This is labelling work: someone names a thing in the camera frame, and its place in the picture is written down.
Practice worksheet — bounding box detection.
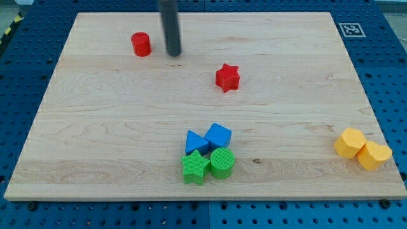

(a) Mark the wooden board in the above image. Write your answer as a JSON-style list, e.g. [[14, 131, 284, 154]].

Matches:
[[4, 12, 406, 201]]

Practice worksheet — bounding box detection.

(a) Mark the yellow heart block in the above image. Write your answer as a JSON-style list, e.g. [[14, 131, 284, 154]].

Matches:
[[356, 141, 392, 171]]

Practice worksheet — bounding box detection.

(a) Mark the green cylinder block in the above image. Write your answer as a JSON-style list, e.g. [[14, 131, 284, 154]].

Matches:
[[210, 148, 235, 179]]

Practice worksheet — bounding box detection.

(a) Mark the red star block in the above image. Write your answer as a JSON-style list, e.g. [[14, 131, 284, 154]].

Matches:
[[216, 63, 240, 93]]

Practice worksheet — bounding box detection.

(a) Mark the blue triangle block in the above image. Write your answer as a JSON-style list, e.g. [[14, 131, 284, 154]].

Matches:
[[185, 130, 209, 155]]

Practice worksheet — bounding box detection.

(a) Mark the yellow hexagon block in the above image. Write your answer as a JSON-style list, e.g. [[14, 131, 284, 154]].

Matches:
[[333, 127, 367, 158]]

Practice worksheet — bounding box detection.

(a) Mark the red cylinder block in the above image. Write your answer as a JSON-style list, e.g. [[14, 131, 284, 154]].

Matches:
[[131, 32, 152, 57]]

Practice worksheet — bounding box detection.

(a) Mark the green star block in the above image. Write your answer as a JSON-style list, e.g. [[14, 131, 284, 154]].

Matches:
[[181, 149, 210, 185]]

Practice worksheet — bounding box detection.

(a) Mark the white fiducial marker tag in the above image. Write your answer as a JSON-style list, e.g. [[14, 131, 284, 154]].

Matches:
[[339, 22, 366, 38]]

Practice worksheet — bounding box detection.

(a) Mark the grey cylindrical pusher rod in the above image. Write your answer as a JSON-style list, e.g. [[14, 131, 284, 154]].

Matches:
[[158, 0, 181, 57]]

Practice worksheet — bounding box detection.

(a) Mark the blue cube block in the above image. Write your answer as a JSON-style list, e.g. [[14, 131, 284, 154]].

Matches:
[[204, 123, 232, 152]]

